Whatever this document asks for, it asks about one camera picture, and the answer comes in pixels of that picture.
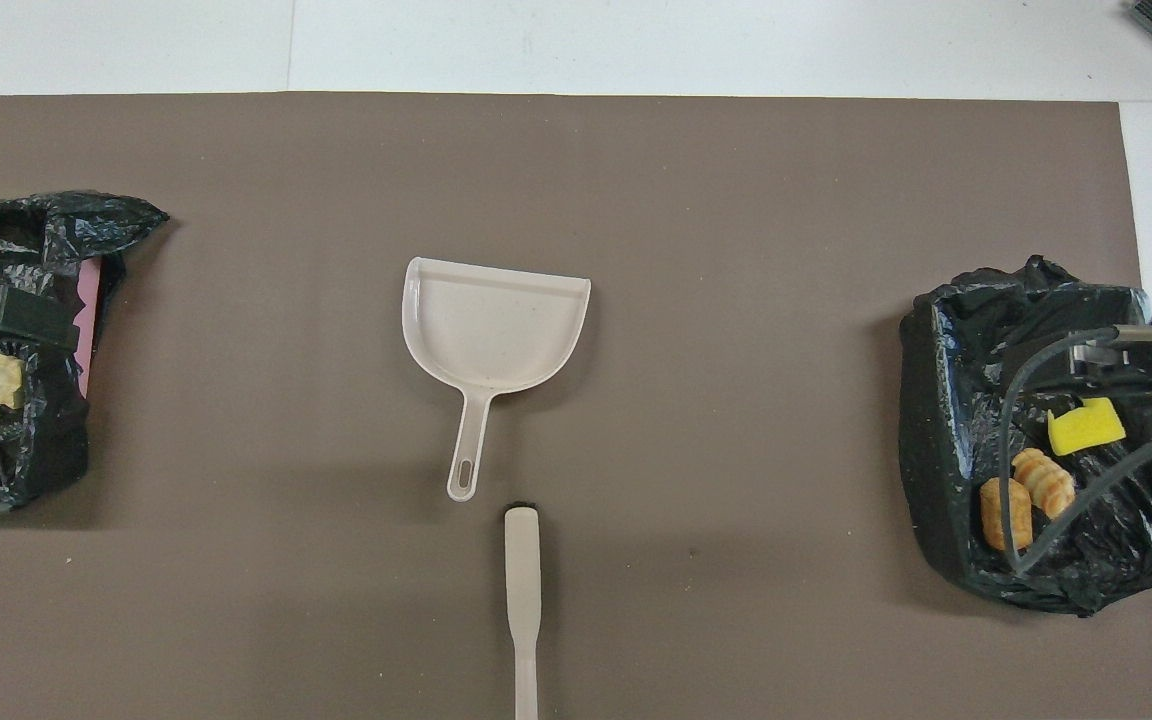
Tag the notched yellow sponge piece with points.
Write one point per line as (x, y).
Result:
(1086, 428)

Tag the striped croissant toy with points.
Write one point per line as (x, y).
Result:
(1046, 482)

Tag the brown bread roll toy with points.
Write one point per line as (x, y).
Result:
(992, 515)

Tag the beige plastic dustpan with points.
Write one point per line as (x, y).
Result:
(491, 325)

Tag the beige hand brush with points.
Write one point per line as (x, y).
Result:
(523, 570)

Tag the left black trash bag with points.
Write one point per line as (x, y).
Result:
(46, 450)

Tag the black bagged bin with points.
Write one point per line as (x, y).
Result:
(946, 450)

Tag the brown table mat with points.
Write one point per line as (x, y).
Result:
(636, 160)

